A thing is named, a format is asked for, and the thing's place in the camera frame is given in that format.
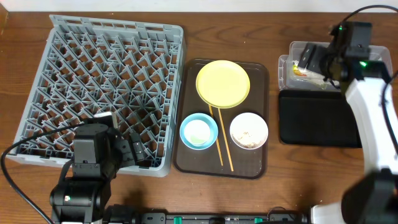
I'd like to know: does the clear plastic waste bin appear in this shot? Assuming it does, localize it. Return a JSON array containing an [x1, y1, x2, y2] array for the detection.
[[278, 41, 392, 91]]

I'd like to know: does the right wooden chopstick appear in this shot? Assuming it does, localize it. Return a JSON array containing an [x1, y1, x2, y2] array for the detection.
[[218, 108, 234, 172]]

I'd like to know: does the dark brown serving tray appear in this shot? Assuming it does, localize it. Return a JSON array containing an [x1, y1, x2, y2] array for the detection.
[[173, 59, 269, 179]]

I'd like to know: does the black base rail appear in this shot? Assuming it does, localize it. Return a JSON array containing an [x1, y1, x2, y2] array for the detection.
[[100, 205, 310, 224]]

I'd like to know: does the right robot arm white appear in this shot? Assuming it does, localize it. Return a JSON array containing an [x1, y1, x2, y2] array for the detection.
[[297, 21, 397, 223]]

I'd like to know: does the wooden chopstick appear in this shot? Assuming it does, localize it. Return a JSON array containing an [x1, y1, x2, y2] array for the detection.
[[208, 105, 223, 166], [218, 108, 234, 172]]

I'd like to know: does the white paper waste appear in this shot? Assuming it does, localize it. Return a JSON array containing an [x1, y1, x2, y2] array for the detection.
[[292, 60, 328, 90]]

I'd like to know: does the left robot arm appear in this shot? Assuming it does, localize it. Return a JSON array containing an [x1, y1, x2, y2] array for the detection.
[[50, 112, 145, 223]]

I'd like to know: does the yellow round plate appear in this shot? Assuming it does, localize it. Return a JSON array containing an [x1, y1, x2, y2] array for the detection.
[[195, 60, 251, 109]]

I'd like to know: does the left wooden chopstick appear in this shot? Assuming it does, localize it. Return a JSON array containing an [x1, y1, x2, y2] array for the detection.
[[208, 105, 223, 166]]

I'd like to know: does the black rectangular tray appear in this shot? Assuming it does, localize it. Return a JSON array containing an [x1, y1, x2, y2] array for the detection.
[[279, 90, 362, 148]]

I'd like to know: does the light blue bowl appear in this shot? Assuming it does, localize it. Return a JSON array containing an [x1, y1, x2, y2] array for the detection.
[[179, 113, 218, 151]]

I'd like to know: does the grey plastic dish rack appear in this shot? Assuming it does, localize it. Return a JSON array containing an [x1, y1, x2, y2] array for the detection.
[[8, 15, 186, 177]]

